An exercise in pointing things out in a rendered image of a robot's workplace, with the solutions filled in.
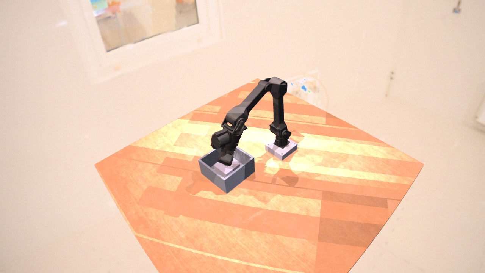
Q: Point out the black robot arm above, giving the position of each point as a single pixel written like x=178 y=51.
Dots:
x=238 y=115

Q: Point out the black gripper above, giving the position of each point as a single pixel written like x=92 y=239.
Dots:
x=226 y=155

